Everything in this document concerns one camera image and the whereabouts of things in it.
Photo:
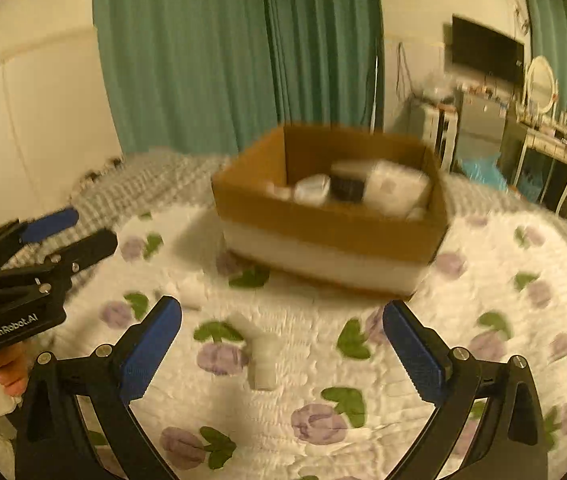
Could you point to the white vanity table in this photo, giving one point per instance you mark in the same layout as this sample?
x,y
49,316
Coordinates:
x,y
548,145

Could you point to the white floral quilt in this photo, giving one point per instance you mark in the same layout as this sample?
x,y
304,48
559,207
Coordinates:
x,y
313,410

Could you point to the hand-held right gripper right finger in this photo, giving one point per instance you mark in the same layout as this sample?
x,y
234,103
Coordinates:
x,y
413,355

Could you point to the clear plastic bag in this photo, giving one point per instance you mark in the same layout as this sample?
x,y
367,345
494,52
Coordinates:
x,y
437,86

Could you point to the wide teal curtain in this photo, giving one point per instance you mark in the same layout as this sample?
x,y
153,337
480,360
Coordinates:
x,y
178,60

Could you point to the black cloth item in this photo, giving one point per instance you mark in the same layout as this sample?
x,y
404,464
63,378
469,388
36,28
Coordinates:
x,y
348,185

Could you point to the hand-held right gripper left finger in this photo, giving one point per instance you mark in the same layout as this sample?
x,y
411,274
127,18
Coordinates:
x,y
151,355

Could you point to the large white sock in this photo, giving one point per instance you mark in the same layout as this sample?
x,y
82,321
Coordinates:
x,y
312,190

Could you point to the black wall television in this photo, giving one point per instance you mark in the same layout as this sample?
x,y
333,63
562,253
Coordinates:
x,y
486,50

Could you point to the floral tissue pack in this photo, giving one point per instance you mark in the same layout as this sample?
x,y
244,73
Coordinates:
x,y
393,185

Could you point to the narrow teal curtain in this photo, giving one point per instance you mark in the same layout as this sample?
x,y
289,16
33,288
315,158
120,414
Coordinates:
x,y
553,25

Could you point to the cardboard box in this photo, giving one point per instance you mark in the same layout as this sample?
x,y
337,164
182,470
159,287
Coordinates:
x,y
313,230

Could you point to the grey checkered bed sheet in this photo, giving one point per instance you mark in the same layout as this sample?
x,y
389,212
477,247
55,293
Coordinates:
x,y
173,175

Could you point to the row of cosmetics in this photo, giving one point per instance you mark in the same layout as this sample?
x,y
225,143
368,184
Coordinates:
x,y
558,125

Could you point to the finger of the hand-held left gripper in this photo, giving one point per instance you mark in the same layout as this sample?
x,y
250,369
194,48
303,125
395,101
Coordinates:
x,y
88,249
50,225

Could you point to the grey mini fridge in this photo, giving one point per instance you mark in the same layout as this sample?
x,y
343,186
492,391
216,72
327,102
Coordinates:
x,y
481,120

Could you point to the blue plastic bag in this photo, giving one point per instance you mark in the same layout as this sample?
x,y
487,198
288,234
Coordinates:
x,y
481,172

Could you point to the oval white vanity mirror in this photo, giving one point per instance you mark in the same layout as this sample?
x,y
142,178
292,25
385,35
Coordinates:
x,y
541,82

